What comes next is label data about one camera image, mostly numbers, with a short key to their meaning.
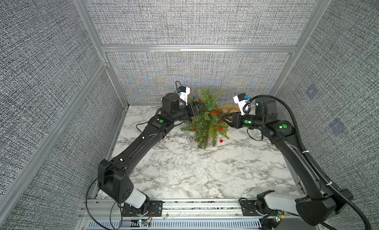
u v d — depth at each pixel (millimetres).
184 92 649
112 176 403
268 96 585
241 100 605
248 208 728
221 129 717
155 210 731
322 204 365
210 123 783
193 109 626
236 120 626
